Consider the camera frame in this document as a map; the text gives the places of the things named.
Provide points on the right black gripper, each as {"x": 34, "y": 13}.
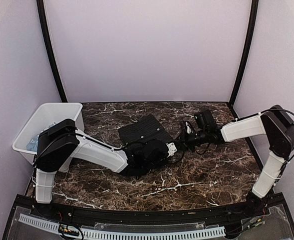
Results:
{"x": 183, "y": 140}

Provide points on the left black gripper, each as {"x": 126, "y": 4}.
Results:
{"x": 143, "y": 144}

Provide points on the black pinstriped shirt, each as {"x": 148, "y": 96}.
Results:
{"x": 146, "y": 129}

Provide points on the light blue garment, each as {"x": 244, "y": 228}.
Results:
{"x": 33, "y": 143}

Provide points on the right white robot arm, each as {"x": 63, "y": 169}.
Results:
{"x": 276, "y": 123}

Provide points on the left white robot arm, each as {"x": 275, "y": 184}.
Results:
{"x": 64, "y": 141}

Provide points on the white plastic laundry bin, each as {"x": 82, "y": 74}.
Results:
{"x": 43, "y": 117}

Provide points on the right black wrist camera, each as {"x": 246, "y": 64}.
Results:
{"x": 205, "y": 120}

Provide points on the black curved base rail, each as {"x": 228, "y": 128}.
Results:
{"x": 271, "y": 221}

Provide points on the white slotted cable duct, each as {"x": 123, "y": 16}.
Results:
{"x": 123, "y": 232}

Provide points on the right black frame post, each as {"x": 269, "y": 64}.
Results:
{"x": 245, "y": 52}

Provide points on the black frame post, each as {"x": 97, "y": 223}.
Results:
{"x": 49, "y": 50}
{"x": 245, "y": 52}

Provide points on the left black frame post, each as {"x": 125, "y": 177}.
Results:
{"x": 49, "y": 50}

